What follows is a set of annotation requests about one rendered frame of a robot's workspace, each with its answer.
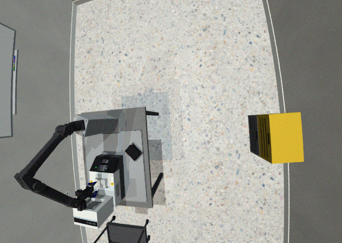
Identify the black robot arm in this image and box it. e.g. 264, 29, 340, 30
14, 120, 88, 211

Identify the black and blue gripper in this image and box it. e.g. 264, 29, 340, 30
84, 182, 98, 198

